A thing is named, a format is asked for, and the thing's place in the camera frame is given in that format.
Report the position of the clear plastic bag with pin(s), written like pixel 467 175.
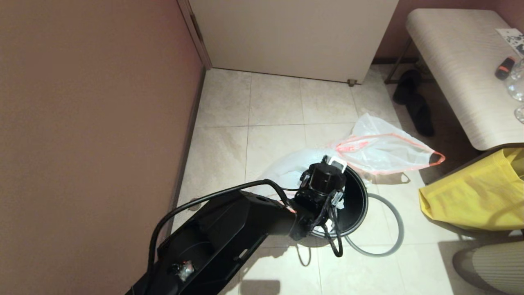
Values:
pixel 380 149

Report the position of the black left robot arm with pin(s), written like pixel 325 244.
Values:
pixel 229 233

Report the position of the black round trash bin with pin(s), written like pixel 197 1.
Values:
pixel 356 200

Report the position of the yellow fabric bag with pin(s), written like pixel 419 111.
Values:
pixel 475 196

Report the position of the white paper scrap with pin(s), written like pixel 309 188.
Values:
pixel 329 224

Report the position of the small metal door stopper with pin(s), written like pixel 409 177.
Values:
pixel 351 82

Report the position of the white door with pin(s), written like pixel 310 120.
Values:
pixel 294 37

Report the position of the black slipper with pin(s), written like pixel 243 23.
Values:
pixel 421 118
pixel 405 88

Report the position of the thin metal bench leg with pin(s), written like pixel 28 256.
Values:
pixel 399 61

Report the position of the beige wood grain bench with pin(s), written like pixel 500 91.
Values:
pixel 462 69

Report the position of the small black red object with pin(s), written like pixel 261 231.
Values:
pixel 505 69

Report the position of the grey ribbed cushion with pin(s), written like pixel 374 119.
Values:
pixel 491 266

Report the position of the clear glass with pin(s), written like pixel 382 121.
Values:
pixel 517 84
pixel 520 114

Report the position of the white blue printed card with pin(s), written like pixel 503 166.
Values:
pixel 513 39

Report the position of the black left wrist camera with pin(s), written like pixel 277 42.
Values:
pixel 339 200

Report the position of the white door frame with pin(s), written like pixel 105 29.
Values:
pixel 194 28

